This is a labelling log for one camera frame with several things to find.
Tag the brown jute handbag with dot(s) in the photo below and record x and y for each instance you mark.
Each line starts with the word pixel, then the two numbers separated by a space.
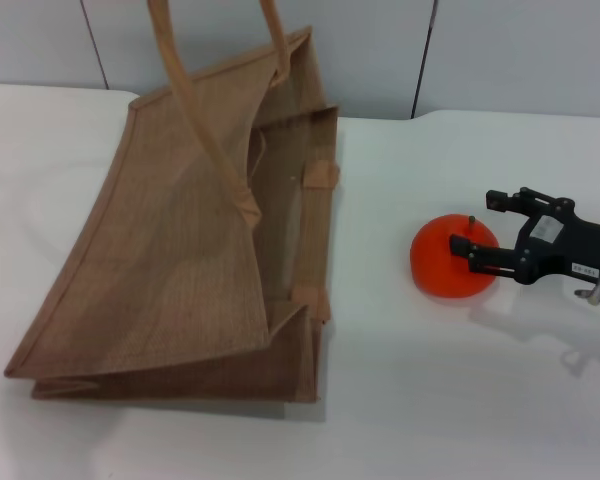
pixel 180 250

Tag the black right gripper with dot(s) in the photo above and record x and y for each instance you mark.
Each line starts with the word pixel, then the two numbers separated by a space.
pixel 580 245

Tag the orange toy fruit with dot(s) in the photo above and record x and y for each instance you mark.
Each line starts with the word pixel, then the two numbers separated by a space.
pixel 432 265

